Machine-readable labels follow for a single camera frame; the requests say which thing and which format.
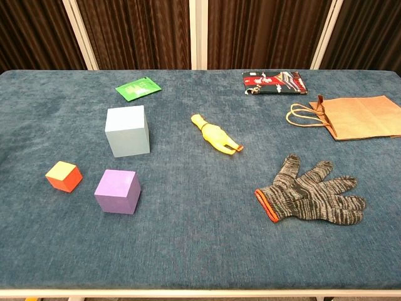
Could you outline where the purple cube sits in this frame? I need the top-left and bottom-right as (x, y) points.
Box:
(94, 169), (142, 216)

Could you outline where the orange small cube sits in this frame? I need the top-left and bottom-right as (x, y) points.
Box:
(45, 161), (83, 193)

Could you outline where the yellow rubber chicken toy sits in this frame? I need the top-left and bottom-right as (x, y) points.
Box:
(190, 114), (244, 156)

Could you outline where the blue velvet table cover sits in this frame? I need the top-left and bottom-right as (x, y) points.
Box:
(0, 69), (401, 291)

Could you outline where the light blue large cube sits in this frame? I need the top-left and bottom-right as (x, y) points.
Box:
(104, 105), (150, 158)

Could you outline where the green foil sachet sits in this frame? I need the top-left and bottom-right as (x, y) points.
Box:
(115, 77), (162, 102)

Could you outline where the dark patterned fabric pouch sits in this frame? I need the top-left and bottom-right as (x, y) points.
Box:
(242, 71), (309, 96)

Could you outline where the grey knit work glove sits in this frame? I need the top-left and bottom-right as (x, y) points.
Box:
(254, 153), (367, 226)

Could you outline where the brown paper bag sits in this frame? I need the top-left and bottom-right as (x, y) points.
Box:
(285, 95), (401, 142)

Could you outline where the white table frame rail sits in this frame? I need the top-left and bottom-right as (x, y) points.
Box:
(0, 288), (401, 298)

